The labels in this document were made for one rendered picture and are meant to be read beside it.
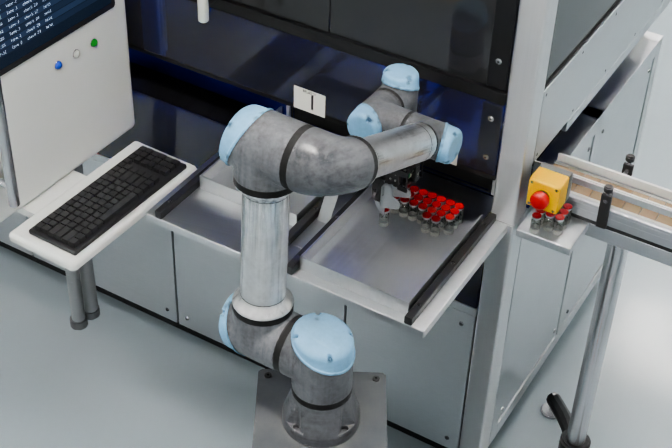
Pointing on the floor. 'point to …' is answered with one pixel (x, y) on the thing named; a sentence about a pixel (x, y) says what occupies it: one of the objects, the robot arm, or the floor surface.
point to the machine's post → (512, 181)
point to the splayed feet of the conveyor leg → (555, 408)
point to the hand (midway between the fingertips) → (383, 205)
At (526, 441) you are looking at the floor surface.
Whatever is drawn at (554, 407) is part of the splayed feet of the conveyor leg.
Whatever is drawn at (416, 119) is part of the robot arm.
